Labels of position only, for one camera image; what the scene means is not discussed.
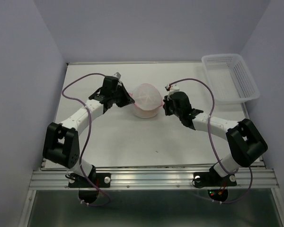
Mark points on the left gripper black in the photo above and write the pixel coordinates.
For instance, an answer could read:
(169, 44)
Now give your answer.
(127, 99)

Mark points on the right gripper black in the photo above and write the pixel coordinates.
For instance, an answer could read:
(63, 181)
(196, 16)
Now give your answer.
(166, 102)

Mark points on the white mesh laundry bag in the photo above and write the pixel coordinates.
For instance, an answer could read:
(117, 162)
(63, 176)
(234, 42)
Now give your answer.
(148, 101)

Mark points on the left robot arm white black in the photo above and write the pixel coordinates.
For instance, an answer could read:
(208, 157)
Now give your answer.
(61, 144)

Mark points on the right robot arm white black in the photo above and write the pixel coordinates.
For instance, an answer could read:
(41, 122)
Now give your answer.
(245, 142)

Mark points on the white plastic basket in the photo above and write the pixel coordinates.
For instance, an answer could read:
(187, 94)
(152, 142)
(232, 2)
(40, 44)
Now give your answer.
(229, 79)

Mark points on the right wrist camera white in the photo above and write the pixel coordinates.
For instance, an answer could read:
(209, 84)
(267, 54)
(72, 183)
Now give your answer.
(172, 88)

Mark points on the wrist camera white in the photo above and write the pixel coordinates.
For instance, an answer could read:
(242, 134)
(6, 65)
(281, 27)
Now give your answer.
(117, 75)
(172, 88)

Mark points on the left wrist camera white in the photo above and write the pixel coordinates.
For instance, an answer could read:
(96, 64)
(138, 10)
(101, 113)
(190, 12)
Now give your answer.
(117, 75)

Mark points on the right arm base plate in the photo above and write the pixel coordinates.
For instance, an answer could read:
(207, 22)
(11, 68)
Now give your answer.
(208, 179)

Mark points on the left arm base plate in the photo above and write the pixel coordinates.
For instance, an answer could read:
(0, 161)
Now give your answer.
(102, 180)

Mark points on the aluminium rail frame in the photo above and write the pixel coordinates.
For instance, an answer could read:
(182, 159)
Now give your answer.
(152, 164)

